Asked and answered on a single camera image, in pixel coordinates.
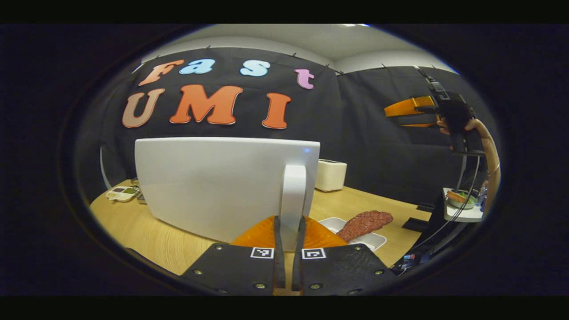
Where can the white side shelf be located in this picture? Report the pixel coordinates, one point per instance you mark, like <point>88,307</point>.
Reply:
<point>464,215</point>

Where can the white ribbed plate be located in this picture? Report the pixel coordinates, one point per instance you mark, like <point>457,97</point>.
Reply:
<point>371,241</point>

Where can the white toaster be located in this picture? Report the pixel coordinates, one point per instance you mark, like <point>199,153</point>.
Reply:
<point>330,175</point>

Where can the metal bowl with food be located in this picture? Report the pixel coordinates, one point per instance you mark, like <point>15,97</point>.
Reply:
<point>460,200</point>

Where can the black flat block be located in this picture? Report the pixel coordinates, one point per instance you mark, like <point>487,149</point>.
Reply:
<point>426,207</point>
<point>418,223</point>

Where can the black metal stand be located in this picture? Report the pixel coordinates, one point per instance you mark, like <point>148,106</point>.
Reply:
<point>438,222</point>

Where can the white curved tube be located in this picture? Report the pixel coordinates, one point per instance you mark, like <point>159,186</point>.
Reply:
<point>102,169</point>

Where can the small electronic device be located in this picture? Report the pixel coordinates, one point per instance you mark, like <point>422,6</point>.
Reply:
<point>409,260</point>

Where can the white sectioned sauce dish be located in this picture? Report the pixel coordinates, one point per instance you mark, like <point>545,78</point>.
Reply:
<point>121,194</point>

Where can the white microwave oven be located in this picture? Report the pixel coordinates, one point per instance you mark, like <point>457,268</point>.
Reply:
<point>213,178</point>

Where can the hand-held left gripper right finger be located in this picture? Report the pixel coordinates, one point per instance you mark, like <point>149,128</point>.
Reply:
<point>298,262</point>

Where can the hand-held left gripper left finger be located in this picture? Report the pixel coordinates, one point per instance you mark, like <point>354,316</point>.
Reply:
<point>279,258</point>

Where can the dark red meat slab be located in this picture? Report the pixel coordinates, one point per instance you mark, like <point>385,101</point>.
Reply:
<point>364,222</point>

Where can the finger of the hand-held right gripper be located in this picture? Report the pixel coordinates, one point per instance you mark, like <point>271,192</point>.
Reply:
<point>409,106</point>

